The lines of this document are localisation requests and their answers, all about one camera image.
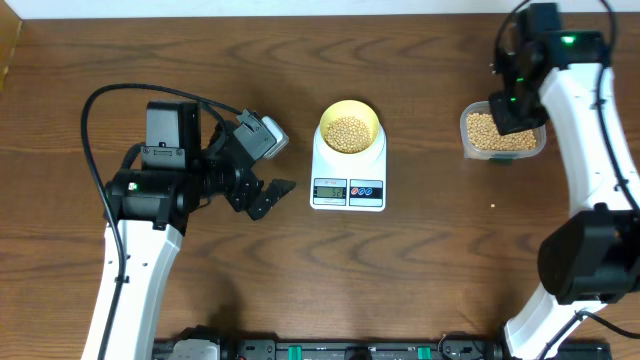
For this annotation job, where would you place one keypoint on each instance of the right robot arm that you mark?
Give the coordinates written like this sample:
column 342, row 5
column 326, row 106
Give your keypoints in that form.
column 552, row 75

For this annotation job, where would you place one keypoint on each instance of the yellow bowl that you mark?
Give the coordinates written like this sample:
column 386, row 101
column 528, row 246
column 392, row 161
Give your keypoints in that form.
column 350, row 108

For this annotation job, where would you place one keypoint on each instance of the soybeans in bowl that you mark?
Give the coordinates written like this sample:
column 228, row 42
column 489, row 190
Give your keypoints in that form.
column 348, row 135

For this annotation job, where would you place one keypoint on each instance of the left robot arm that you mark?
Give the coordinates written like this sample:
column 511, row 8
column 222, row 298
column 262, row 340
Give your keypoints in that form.
column 161, row 181

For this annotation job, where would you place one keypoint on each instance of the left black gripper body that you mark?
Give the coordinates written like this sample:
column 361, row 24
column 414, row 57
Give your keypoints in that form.
column 241, row 187

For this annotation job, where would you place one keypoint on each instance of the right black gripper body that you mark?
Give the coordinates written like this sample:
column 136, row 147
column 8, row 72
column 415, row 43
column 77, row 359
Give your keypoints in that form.
column 516, row 110

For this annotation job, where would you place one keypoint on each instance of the soybeans pile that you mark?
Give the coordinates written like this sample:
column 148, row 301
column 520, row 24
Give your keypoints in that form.
column 483, row 134

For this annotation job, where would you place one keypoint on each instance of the clear plastic container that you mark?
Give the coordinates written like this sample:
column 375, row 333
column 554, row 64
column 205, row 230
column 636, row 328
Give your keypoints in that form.
column 472, row 152

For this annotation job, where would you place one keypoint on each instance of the white digital kitchen scale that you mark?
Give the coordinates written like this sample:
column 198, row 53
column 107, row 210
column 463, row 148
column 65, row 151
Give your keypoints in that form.
column 349, row 182

